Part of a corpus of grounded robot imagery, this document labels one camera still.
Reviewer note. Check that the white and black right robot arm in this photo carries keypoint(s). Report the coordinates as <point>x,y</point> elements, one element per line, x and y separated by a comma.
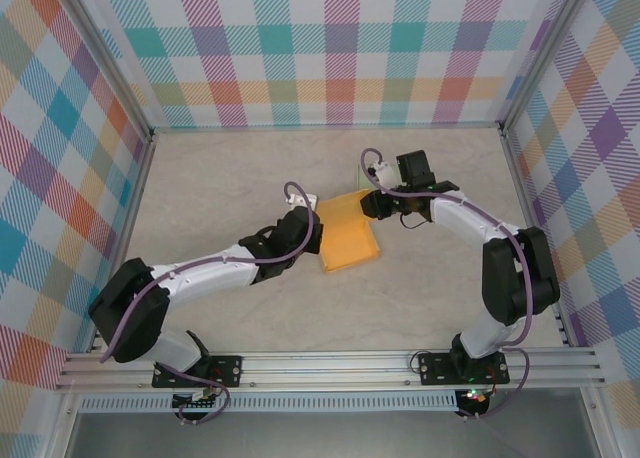
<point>460,218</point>

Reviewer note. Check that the aluminium frame post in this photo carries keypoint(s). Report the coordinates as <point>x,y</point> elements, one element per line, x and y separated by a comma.
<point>106,53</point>
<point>544,53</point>

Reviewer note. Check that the aluminium frame leg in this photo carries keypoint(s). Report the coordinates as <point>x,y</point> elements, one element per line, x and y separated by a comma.
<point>64,428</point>
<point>600,428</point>

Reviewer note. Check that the orange paper box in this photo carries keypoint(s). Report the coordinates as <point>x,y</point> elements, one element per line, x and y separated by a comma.
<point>345,238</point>

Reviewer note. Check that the aluminium table side rail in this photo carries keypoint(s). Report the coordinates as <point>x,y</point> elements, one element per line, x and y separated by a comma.
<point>143,168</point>
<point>517,178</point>

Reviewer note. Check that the green paper box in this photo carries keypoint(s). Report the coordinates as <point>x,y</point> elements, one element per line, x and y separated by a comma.
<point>361,180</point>

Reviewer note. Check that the small circuit board with light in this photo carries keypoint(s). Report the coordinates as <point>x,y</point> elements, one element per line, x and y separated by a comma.
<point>472,395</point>

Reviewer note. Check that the aluminium frame cross bar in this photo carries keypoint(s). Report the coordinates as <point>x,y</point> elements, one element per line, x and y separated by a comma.
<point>325,126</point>

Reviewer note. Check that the small black circuit board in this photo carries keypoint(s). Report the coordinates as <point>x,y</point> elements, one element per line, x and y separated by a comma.
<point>195,403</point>

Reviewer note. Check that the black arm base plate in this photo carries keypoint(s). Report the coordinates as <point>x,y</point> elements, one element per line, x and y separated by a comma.
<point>232,370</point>
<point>432,373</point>

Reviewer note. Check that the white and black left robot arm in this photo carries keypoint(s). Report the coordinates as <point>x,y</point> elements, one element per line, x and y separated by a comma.
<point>210,273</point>

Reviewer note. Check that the long aluminium mounting rail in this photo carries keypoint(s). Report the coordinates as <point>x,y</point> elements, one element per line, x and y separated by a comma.
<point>325,370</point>

